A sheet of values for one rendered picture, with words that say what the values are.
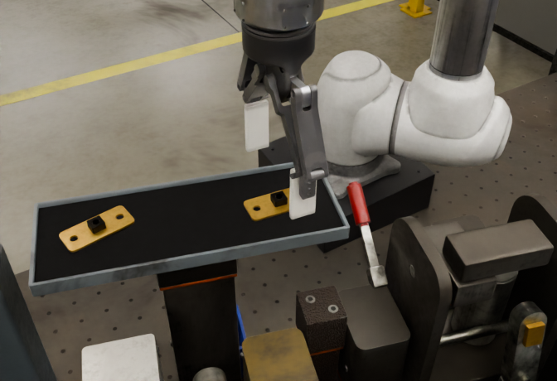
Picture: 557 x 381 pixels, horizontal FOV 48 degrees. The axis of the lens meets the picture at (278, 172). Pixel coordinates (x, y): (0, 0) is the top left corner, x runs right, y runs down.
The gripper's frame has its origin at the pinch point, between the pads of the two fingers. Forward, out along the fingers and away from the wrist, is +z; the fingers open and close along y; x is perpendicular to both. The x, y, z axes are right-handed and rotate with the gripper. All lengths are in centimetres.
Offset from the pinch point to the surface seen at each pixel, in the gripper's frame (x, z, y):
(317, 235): 1.8, 4.9, 7.2
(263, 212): -2.4, 4.8, 1.0
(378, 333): 5.2, 13.1, 17.3
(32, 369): -34.1, 24.0, -2.2
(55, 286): -27.7, 5.4, 2.4
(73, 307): -29, 51, -34
